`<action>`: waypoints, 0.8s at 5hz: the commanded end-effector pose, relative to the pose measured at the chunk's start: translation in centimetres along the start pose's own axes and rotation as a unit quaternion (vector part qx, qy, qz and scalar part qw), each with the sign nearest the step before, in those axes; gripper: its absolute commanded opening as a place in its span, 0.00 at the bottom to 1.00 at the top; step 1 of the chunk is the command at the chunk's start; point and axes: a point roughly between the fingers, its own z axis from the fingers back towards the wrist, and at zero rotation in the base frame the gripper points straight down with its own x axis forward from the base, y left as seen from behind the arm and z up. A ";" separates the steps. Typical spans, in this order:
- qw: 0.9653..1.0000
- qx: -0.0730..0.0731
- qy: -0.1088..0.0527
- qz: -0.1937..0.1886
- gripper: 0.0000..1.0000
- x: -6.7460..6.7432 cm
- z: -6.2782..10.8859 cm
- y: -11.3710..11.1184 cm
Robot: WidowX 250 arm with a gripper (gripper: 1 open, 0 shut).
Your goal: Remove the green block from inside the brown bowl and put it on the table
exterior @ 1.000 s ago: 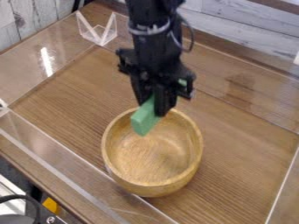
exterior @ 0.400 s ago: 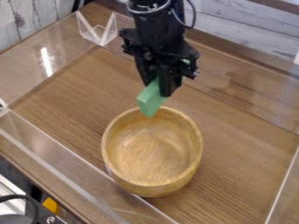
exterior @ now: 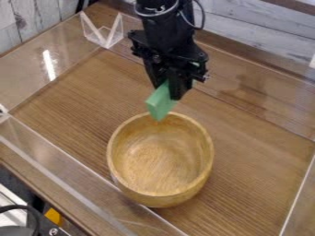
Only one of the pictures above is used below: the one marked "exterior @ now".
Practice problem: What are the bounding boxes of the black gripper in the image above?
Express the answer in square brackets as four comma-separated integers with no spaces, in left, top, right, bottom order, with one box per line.
[128,6,208,100]

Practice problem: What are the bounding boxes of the green rectangular block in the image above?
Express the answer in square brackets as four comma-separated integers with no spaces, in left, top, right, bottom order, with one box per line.
[144,61,202,123]

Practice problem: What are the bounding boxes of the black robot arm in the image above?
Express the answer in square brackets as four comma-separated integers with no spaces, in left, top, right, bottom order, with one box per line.
[128,0,210,100]

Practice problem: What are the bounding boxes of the brown wooden bowl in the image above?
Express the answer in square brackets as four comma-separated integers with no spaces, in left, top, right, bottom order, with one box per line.
[106,112,214,208]

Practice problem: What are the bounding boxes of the yellow and black device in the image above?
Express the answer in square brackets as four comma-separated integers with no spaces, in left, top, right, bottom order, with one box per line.
[25,210,87,236]

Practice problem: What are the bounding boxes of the clear acrylic corner bracket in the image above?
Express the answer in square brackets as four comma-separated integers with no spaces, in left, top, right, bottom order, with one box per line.
[80,12,124,49]

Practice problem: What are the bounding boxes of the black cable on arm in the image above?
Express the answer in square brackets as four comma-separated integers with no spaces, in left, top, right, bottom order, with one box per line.
[179,0,207,31]

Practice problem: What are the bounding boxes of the clear acrylic front wall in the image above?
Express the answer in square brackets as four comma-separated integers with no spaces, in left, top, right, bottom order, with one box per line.
[0,114,188,236]

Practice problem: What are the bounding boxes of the black cable at corner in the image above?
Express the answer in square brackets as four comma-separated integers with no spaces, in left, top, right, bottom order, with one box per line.
[0,204,41,236]

